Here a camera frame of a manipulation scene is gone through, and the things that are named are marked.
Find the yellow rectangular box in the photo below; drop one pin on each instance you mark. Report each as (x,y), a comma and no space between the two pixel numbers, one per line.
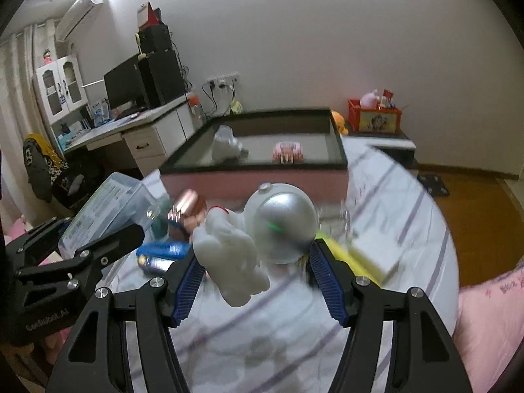
(360,262)

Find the black desk chair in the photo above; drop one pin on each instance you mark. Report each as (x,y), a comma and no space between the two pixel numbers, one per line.
(73,184)

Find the white low table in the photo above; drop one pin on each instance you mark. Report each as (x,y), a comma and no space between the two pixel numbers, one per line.
(393,144)

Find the black computer tower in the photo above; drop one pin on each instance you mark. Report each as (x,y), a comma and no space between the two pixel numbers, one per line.
(161,77)

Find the red plastic crate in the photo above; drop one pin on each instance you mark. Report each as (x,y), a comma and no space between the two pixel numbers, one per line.
(374,119)

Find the white desk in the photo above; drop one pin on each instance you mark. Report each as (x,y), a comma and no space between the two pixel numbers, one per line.
(141,143)

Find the clear plastic cup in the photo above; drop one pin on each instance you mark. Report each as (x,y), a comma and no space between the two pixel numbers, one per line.
(344,221)

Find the pink storage box black rim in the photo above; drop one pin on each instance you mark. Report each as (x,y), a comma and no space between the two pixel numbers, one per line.
(254,182)

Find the light curtain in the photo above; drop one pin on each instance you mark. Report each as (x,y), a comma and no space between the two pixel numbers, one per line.
(16,102)

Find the red and white carton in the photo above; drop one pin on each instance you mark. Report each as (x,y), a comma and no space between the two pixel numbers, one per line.
(147,16)

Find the pink blanket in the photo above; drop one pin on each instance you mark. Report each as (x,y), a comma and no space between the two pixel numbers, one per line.
(15,227)

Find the white glass door cabinet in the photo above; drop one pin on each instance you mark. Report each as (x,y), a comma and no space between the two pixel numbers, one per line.
(59,88)

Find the pink quilt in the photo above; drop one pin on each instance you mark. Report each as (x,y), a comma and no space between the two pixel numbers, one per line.
(491,327)

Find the white astronaut toy silver helmet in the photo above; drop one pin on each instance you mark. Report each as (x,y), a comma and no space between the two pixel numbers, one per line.
(282,225)

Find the yellow black garment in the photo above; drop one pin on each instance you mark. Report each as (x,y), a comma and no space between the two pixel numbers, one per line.
(39,159)

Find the black speaker box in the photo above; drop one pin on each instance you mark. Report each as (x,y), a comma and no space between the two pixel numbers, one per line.
(154,40)

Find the copper coloured canister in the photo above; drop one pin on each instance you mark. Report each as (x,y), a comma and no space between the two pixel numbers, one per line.
(189,206)

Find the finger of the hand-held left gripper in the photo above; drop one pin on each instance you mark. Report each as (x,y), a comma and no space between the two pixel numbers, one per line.
(37,237)
(118,237)

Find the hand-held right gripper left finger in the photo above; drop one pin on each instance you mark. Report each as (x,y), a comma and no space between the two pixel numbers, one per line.
(186,292)

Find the black floor scale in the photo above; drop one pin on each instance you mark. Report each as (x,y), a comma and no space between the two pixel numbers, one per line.
(434,186)

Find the yellow green hanging bag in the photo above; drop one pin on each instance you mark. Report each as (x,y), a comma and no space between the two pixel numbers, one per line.
(236,106)

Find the white striped bedspread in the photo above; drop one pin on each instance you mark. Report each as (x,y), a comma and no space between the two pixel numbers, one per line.
(393,221)

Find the orange plush toy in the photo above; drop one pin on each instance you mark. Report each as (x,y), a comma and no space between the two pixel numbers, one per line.
(339,122)

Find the pink striped small item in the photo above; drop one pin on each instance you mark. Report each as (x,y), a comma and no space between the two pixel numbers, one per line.
(288,152)

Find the blue plastic case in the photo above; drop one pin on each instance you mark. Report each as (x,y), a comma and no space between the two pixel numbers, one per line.
(163,250)

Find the white bedside cabinet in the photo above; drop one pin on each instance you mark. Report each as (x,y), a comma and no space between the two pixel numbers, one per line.
(182,123)

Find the white wall power strip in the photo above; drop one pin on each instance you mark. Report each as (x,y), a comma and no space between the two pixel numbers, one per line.
(223,78)

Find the clear bottle orange cap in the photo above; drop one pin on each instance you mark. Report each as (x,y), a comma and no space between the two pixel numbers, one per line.
(196,108)

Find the white air conditioner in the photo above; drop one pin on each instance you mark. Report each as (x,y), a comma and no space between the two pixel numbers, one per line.
(77,14)

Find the black computer monitor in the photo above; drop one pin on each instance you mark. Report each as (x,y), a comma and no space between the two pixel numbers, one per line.
(123,84)

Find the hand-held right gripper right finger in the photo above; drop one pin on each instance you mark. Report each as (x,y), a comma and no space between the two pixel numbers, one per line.
(327,286)

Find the pink plush toy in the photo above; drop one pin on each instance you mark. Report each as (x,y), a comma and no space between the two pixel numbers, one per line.
(369,98)

